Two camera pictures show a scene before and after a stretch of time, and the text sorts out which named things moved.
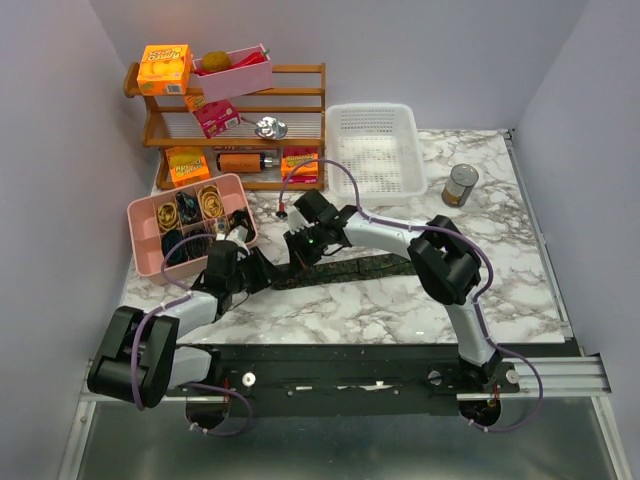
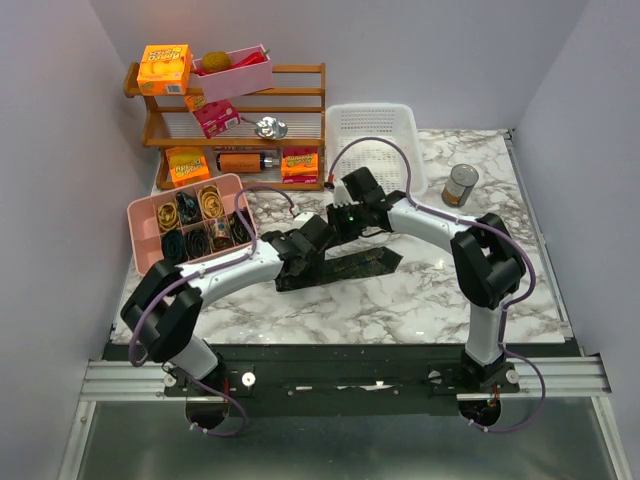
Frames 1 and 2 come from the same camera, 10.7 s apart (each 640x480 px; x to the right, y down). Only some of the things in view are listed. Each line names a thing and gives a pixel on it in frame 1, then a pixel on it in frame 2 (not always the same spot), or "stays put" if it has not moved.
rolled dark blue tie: x=188 y=208 stays put
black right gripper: x=296 y=251 -> x=333 y=218
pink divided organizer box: x=171 y=232 stays put
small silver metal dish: x=269 y=127 stays put
